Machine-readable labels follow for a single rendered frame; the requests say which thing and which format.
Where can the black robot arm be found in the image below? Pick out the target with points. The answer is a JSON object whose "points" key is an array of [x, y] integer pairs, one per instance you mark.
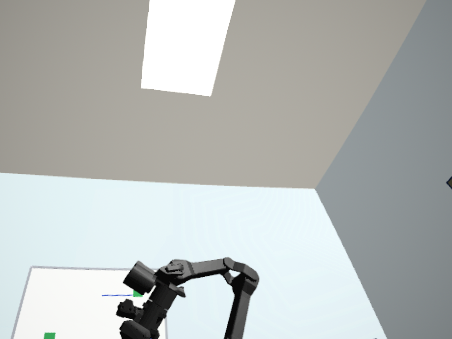
{"points": [[167, 278]]}

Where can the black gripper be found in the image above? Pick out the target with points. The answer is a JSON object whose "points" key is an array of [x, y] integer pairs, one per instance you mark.
{"points": [[148, 325]]}

